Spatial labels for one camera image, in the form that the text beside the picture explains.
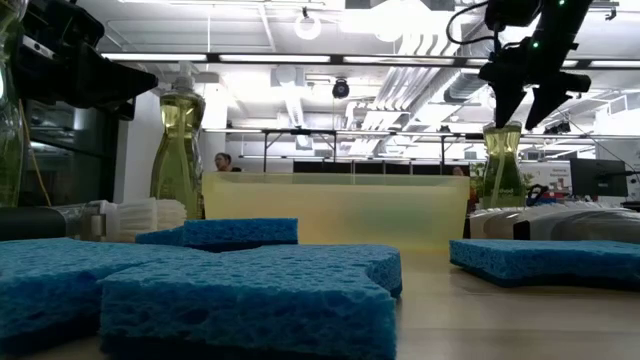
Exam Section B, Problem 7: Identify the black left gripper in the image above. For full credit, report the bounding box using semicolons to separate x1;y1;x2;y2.
13;0;160;122

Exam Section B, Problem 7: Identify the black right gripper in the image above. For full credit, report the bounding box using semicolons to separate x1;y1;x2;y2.
477;37;593;131

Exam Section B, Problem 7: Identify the clear soap pump bottle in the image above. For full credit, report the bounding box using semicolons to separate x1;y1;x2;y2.
149;62;207;221
479;121;527;210
0;0;29;209

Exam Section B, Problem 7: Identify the blue cellulose sponge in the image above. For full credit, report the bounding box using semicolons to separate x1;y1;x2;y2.
448;238;640;290
98;243;404;360
134;217;300;253
0;236;189;354

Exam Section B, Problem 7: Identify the white poster board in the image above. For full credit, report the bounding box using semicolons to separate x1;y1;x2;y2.
532;162;572;194

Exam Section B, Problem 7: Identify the black computer monitor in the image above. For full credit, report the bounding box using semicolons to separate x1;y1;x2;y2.
569;158;630;198

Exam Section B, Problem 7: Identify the yellow translucent plastic bin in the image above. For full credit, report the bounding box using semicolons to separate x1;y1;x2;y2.
201;172;471;252

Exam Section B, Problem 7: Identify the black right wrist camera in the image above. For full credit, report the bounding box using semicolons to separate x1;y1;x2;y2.
483;0;543;29

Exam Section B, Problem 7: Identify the overhead light rail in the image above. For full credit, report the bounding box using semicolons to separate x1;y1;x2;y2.
99;51;640;70

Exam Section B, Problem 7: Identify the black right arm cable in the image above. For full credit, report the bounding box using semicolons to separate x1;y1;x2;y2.
445;0;506;49

